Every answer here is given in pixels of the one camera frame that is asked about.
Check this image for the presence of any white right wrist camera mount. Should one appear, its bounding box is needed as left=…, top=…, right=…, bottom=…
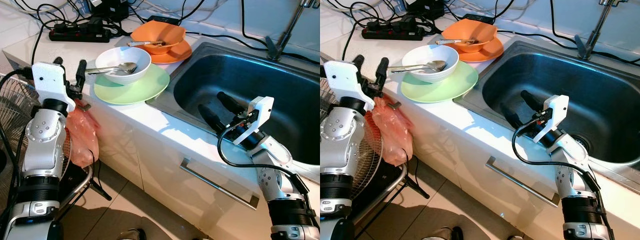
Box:
left=532, top=94, right=570, bottom=145
left=231, top=95, right=275, bottom=146

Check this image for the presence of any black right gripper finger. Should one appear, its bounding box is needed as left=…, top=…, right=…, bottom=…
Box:
left=216, top=91, right=248, bottom=117
left=520, top=89, right=550, bottom=115
left=197, top=103, right=230, bottom=136
left=501, top=102, right=532, bottom=133

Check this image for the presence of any light green plate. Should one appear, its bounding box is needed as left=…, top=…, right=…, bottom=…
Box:
left=93, top=62, right=171, bottom=106
left=400, top=60, right=480, bottom=104

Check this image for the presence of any long steel drawer handle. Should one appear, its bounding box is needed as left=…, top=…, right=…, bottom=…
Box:
left=485, top=155, right=561, bottom=208
left=179, top=157, right=260, bottom=211

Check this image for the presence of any orange plate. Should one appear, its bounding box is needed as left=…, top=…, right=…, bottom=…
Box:
left=455, top=36, right=505, bottom=63
left=145, top=39, right=193, bottom=65

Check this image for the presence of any black power strip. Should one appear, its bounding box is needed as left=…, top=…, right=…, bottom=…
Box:
left=48, top=20, right=112, bottom=43
left=361, top=18, right=426, bottom=41

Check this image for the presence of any black robot left foot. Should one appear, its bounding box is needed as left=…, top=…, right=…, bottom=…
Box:
left=116, top=227, right=148, bottom=240

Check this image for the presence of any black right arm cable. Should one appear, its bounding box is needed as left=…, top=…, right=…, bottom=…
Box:
left=217, top=121, right=312, bottom=201
left=511, top=119, right=607, bottom=201

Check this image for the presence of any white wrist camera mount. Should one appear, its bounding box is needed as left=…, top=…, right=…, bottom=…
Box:
left=532, top=94, right=570, bottom=145
left=231, top=95, right=275, bottom=146
left=31, top=62, right=77, bottom=114
left=323, top=59, right=376, bottom=112

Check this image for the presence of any silver metal spoon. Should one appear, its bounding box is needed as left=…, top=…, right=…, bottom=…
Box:
left=388, top=59, right=448, bottom=74
left=126, top=40, right=168, bottom=49
left=435, top=38, right=479, bottom=47
left=85, top=61, right=138, bottom=76

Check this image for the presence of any small flat black box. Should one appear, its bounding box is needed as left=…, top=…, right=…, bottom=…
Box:
left=462, top=13, right=493, bottom=23
left=147, top=15, right=181, bottom=27

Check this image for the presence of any stainless steel sink basin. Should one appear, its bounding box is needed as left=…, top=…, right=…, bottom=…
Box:
left=453, top=40, right=640, bottom=181
left=146, top=41, right=321, bottom=182

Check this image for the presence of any wire guard floor fan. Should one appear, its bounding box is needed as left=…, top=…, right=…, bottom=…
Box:
left=0, top=74, right=113, bottom=211
left=320, top=77, right=431, bottom=201

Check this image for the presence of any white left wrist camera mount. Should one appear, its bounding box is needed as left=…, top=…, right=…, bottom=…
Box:
left=31, top=62, right=77, bottom=114
left=323, top=59, right=376, bottom=112

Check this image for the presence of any pink plastic bag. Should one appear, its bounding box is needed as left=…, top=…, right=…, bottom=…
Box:
left=65, top=99, right=101, bottom=169
left=366, top=96, right=414, bottom=168

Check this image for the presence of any black power adapter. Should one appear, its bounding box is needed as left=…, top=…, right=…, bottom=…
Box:
left=89, top=0, right=131, bottom=22
left=404, top=0, right=447, bottom=21

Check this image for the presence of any orange bowl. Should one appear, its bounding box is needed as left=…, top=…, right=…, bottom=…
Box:
left=130, top=20, right=187, bottom=56
left=441, top=18, right=499, bottom=54

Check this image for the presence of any white ceramic bowl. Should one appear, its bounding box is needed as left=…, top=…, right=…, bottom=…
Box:
left=94, top=46, right=152, bottom=86
left=401, top=44, right=460, bottom=84

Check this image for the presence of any chrome sink faucet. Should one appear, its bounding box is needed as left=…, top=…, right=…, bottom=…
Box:
left=264, top=0, right=319, bottom=62
left=573, top=0, right=632, bottom=61

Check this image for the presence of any black power cable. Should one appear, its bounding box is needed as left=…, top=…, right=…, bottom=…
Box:
left=549, top=0, right=577, bottom=50
left=240, top=0, right=268, bottom=50

